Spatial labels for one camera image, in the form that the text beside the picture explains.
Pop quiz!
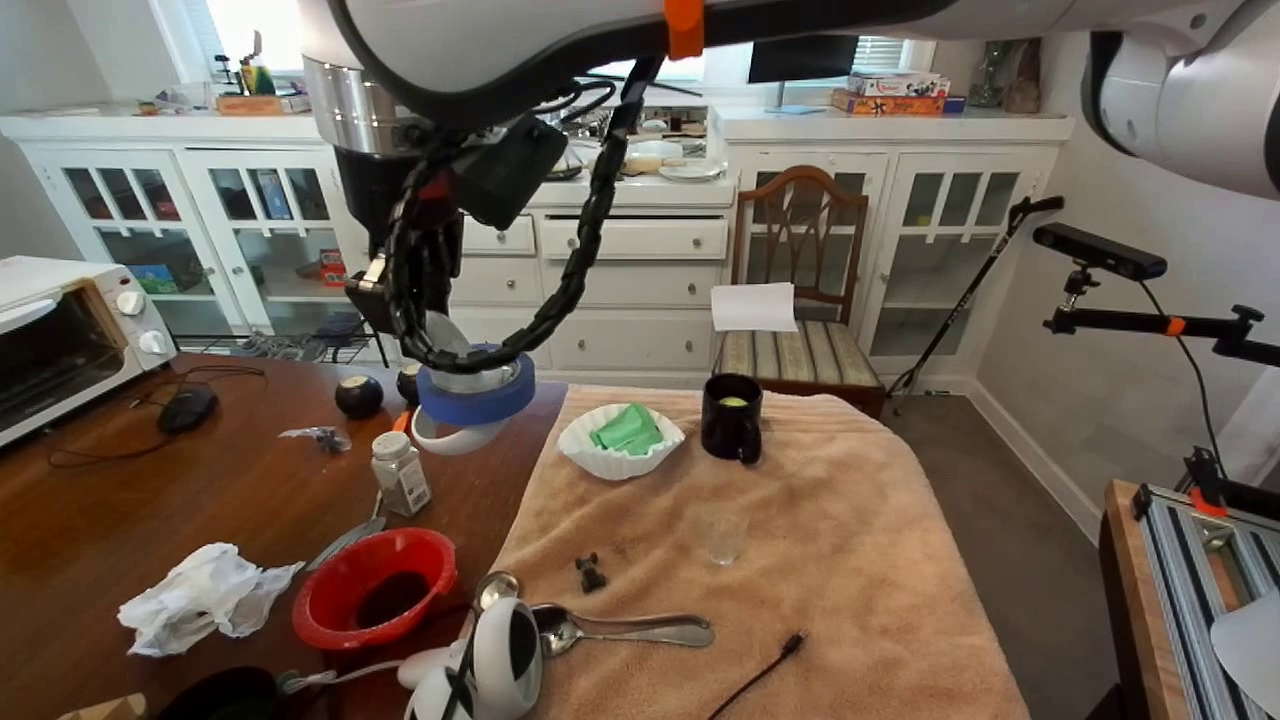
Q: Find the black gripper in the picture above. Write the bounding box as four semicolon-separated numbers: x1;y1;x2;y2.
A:
337;116;568;361

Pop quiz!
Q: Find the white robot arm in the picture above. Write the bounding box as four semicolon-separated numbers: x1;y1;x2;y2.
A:
298;0;1280;371

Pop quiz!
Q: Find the blue tape roll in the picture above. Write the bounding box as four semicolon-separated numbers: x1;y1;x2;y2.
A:
416;357;535;424

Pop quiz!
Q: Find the white tape roll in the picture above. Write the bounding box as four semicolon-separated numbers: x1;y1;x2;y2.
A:
409;410;506;455

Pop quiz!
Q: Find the small metal toy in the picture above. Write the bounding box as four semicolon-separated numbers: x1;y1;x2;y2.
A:
280;424;352;455

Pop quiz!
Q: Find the clear pill bottle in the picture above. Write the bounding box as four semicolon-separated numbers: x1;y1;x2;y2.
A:
374;434;434;517

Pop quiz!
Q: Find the white glass door cabinet left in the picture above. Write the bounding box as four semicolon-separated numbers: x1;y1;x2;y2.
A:
5;111;382;361

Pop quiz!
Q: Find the white glass door cabinet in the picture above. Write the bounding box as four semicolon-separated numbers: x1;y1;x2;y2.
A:
5;111;382;361
725;116;1067;384

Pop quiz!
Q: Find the white dresser with drawers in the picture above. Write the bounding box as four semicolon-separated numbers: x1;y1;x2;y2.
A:
437;92;740;394

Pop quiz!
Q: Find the white scalloped bowl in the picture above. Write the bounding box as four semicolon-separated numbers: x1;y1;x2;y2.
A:
557;403;683;480

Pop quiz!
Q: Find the green cloth in bowl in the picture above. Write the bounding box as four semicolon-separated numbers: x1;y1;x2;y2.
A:
594;403;664;455

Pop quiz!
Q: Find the black computer mouse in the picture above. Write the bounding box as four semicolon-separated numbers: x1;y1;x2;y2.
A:
158;384;220;435

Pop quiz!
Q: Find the red bowl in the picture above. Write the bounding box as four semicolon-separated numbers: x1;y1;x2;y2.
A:
293;527;459;653

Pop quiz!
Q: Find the small black clip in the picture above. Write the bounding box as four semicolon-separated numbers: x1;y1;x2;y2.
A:
578;558;609;596

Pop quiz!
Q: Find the dark blue mug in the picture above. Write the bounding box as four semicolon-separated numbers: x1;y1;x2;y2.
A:
699;371;765;465

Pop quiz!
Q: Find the silver spoon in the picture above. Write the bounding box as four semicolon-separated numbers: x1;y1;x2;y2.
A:
533;603;718;656

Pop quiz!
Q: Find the white crumpled cloth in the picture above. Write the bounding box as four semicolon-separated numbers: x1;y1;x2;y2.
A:
116;542;302;660

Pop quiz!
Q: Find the white paper on chair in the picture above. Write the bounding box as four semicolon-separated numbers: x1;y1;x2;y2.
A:
712;285;797;332

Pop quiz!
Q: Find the white toaster oven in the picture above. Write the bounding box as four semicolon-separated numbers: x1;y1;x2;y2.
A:
0;256;176;449

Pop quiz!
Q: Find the clear drinking glass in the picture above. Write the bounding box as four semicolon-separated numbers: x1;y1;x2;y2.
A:
706;513;747;569

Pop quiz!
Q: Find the wooden chair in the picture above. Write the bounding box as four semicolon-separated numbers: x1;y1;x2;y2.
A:
718;164;890;418

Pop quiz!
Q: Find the black bowl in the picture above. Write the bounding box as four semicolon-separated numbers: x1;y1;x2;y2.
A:
158;668;283;720

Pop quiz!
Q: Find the black monitor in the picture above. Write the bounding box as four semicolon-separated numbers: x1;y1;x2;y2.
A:
747;38;856;84

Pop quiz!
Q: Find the beige towel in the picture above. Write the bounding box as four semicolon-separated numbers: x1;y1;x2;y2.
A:
498;398;1029;720

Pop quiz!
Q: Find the white glass door cabinet right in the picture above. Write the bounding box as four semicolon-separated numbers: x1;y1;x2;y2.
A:
725;116;1067;384

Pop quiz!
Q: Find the black cable on towel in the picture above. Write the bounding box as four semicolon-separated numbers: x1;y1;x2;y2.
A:
699;630;814;720

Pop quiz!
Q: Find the black camera on tripod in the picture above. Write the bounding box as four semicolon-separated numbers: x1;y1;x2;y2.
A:
893;198;1280;520

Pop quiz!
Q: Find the wooden aluminium frame cart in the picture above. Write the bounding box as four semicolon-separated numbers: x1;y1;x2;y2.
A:
1100;480;1280;720

